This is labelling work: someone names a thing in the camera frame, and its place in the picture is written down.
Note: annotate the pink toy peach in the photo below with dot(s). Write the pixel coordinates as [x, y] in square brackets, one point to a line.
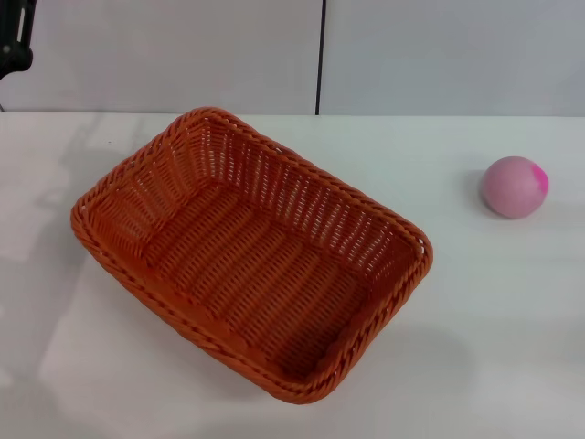
[514, 187]

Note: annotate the black stand with clamp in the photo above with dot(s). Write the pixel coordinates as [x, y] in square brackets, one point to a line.
[13, 43]

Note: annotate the orange woven plastic basket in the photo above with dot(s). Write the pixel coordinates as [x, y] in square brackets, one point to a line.
[256, 256]

